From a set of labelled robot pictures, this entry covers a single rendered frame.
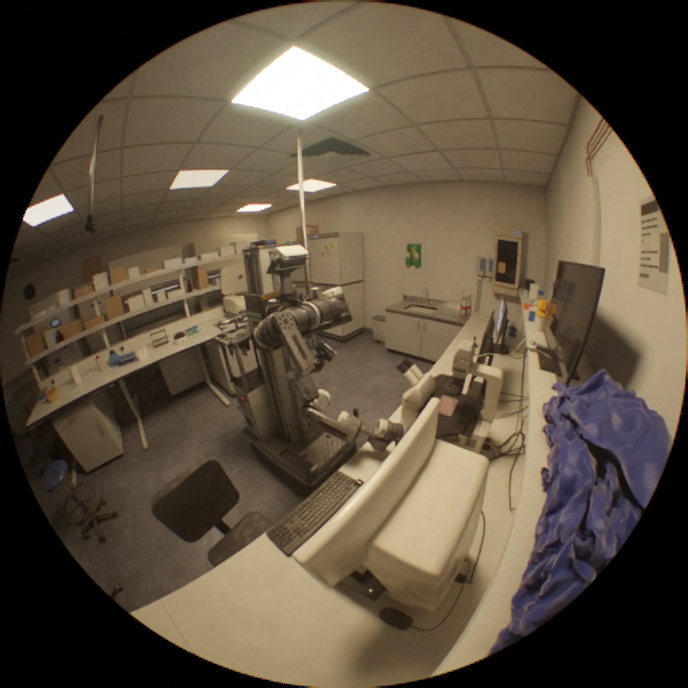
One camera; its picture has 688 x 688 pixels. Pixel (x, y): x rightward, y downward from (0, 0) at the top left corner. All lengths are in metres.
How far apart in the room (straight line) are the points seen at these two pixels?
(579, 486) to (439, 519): 0.24
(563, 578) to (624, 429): 0.34
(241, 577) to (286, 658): 0.35
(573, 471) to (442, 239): 3.49
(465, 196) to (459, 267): 1.07
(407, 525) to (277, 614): 0.65
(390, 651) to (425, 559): 0.57
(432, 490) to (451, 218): 3.50
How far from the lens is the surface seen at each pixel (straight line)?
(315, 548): 0.35
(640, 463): 0.53
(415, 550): 0.43
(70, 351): 4.87
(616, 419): 0.61
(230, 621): 1.02
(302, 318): 1.10
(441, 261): 3.70
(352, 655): 0.94
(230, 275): 3.18
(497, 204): 3.62
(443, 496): 0.48
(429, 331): 3.31
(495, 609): 0.46
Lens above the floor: 1.68
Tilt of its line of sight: 24 degrees down
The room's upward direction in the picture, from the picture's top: 3 degrees counter-clockwise
